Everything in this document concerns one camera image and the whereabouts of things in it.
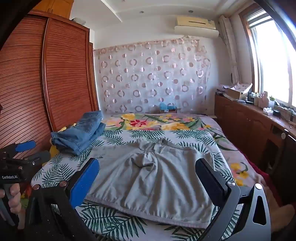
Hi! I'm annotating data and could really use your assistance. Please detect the red cloth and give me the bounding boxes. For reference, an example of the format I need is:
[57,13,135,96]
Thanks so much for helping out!
[240,151,285,207]

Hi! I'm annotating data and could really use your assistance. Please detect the black chair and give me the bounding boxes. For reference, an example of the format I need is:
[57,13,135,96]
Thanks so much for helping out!
[261,128,296,186]

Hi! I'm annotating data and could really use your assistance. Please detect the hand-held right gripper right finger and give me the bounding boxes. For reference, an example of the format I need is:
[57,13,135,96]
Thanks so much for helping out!
[195,158,271,241]

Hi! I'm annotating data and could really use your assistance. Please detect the long wooden cabinet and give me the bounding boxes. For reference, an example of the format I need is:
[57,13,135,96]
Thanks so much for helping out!
[215,91,296,193]

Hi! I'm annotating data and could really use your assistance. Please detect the open cardboard box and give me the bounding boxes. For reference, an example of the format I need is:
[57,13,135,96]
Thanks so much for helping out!
[225,83,252,100]

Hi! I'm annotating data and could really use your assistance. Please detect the blue toy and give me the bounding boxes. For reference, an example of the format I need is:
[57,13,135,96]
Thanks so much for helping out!
[159,103,176,113]

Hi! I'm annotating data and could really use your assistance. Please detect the leaf printed bed sheet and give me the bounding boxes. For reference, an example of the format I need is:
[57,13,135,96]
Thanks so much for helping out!
[31,128,243,241]

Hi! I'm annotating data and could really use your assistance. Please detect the folded blue jeans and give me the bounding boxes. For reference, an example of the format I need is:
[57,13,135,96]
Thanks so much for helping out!
[51,110,106,156]

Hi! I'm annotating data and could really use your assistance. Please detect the pale container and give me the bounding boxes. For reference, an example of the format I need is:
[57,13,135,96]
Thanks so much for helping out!
[258,91,270,109]

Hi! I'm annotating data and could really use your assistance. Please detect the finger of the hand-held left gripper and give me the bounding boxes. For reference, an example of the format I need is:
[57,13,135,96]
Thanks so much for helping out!
[0,141,36,160]
[21,151,51,166]

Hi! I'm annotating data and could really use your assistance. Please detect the white air conditioner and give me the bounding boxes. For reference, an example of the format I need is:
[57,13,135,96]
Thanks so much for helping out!
[174,16,220,38]

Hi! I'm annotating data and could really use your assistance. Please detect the grey pants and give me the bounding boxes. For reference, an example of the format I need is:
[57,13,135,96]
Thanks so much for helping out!
[84,137,216,229]

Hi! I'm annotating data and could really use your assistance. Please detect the floral blanket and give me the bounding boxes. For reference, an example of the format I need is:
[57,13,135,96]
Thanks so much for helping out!
[102,113,257,186]

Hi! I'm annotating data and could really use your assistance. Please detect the circle patterned sheer curtain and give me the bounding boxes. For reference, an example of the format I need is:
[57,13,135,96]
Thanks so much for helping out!
[94,38,212,115]

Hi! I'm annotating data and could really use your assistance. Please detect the wooden overhead cupboard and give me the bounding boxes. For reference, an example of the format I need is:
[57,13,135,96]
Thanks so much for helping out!
[32,0,74,19]

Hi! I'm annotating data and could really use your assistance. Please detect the person's left hand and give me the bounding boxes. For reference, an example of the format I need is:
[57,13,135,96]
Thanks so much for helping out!
[0,183,25,230]

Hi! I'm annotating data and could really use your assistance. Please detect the wooden slatted wardrobe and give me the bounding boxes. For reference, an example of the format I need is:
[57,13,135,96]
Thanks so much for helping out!
[0,10,100,160]

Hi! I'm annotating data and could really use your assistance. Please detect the white window curtain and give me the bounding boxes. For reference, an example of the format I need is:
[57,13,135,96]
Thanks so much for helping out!
[218,15,241,85]

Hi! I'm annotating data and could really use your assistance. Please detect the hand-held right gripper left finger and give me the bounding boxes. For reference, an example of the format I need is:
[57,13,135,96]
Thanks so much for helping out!
[24,158,100,241]

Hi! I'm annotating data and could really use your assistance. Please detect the wooden framed window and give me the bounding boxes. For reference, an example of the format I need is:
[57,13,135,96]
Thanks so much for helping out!
[239,5,296,107]

